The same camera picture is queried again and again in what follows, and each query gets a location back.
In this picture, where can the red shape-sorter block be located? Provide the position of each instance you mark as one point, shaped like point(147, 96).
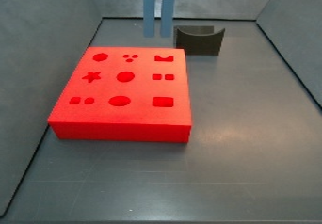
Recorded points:
point(127, 94)

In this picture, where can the dark curved holder block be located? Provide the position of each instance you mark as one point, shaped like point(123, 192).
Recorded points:
point(199, 40)

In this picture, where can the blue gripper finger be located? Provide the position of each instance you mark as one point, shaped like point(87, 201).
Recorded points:
point(149, 18)
point(166, 17)

